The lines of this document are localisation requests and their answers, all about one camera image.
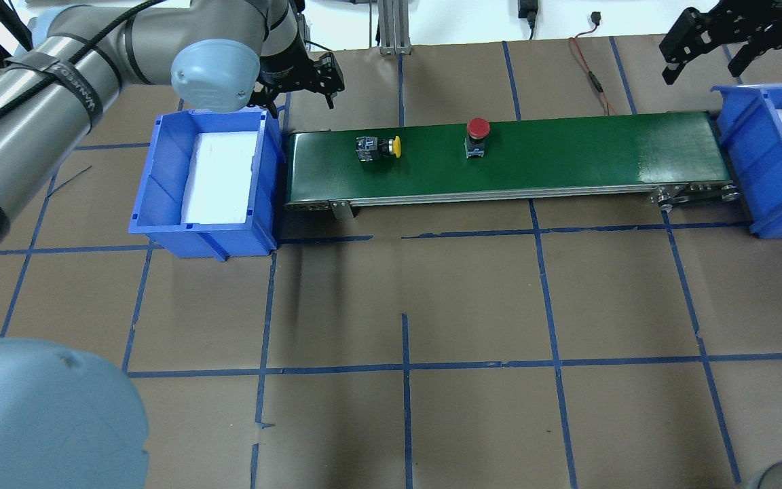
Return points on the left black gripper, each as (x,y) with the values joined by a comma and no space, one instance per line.
(285,70)

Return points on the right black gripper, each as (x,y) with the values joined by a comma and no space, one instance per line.
(702,32)

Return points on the yellow push button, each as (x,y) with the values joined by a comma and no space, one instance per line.
(370,149)

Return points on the red push button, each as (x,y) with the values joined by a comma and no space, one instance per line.
(477,130)

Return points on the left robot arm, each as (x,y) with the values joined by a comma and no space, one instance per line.
(71,419)

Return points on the white foam pad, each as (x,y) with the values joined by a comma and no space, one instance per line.
(219,178)

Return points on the green conveyor belt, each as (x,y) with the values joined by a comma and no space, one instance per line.
(674,158)

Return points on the blue target bin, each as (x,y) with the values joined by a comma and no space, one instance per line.
(751,134)

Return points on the blue source bin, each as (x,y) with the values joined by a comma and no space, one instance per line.
(157,207)

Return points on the black power adapter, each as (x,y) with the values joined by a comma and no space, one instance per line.
(527,9)

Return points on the aluminium frame post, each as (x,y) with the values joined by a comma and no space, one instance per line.
(393,28)

